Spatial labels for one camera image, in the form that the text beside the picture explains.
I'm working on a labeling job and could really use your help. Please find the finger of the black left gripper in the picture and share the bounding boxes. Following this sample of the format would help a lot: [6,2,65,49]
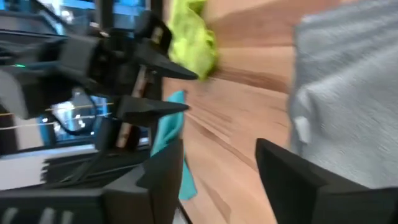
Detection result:
[133,40,200,81]
[116,95,190,127]

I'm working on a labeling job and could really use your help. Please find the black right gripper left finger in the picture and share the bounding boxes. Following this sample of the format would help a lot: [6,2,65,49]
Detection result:
[0,136,185,224]

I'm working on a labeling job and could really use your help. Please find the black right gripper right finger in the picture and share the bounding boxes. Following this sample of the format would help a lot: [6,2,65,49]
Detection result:
[255,138,398,224]

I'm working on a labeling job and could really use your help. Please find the teal microfiber towel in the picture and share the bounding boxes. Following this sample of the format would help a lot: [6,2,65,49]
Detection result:
[150,90,198,202]

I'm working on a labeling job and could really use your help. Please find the lime green microfiber towel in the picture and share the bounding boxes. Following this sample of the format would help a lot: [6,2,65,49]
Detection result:
[167,0,218,81]

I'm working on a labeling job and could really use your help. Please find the grey microfiber towel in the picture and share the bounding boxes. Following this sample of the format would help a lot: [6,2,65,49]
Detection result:
[287,0,398,190]

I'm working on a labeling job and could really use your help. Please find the large glass window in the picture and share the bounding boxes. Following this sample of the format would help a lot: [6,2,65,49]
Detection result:
[0,0,150,147]

